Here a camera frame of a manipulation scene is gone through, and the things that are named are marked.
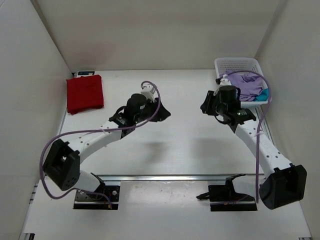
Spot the small dark table label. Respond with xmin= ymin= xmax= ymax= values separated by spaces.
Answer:
xmin=77 ymin=71 xmax=95 ymax=76

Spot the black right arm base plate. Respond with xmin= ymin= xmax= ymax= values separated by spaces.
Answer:
xmin=196 ymin=174 xmax=258 ymax=212

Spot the lilac t shirt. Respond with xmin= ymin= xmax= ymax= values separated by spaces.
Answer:
xmin=219 ymin=71 xmax=265 ymax=102

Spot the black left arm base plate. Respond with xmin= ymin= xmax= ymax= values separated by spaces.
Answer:
xmin=73 ymin=175 xmax=121 ymax=210

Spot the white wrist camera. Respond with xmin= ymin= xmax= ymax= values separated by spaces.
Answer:
xmin=140 ymin=83 xmax=156 ymax=103
xmin=215 ymin=74 xmax=232 ymax=92

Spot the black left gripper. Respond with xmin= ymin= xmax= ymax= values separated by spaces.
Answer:
xmin=133 ymin=97 xmax=170 ymax=123

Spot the aluminium table frame rail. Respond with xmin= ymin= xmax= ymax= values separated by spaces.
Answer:
xmin=97 ymin=174 xmax=266 ymax=182

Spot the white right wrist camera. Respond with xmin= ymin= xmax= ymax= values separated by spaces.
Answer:
xmin=215 ymin=74 xmax=232 ymax=92

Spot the red t shirt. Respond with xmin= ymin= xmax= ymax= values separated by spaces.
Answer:
xmin=66 ymin=75 xmax=104 ymax=115

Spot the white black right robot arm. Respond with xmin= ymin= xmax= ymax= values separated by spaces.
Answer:
xmin=200 ymin=85 xmax=307 ymax=210

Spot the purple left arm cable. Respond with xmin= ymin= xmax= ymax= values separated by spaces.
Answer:
xmin=39 ymin=80 xmax=161 ymax=200

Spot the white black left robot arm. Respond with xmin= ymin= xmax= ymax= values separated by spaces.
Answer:
xmin=42 ymin=93 xmax=171 ymax=200

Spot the white plastic laundry basket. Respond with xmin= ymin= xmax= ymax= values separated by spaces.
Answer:
xmin=214 ymin=57 xmax=269 ymax=108

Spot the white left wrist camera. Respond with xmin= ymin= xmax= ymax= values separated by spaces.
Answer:
xmin=140 ymin=83 xmax=156 ymax=103

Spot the teal t shirt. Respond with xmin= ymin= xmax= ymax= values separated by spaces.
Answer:
xmin=253 ymin=88 xmax=270 ymax=102

